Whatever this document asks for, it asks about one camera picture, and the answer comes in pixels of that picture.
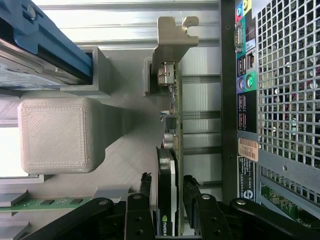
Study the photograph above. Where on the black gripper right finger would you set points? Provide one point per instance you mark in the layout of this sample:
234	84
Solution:
210	220

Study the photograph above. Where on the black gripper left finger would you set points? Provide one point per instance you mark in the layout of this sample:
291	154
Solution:
140	220

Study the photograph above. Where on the black rear label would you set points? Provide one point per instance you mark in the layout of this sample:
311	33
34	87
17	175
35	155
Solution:
246	180

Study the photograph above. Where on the peach service tag sticker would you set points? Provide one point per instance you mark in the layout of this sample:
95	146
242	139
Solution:
248	150

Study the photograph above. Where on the green RAM stick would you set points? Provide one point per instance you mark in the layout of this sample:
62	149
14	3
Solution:
50	202

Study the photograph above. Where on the grey printed parts rack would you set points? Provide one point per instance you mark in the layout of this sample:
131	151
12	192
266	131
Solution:
55	135

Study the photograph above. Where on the open grey PC case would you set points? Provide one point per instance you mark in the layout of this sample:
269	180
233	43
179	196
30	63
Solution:
228	100

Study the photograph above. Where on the rear port block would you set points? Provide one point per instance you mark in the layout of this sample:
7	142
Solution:
246	80

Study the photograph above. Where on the hard disk in blue caddy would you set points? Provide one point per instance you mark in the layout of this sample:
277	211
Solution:
25	32

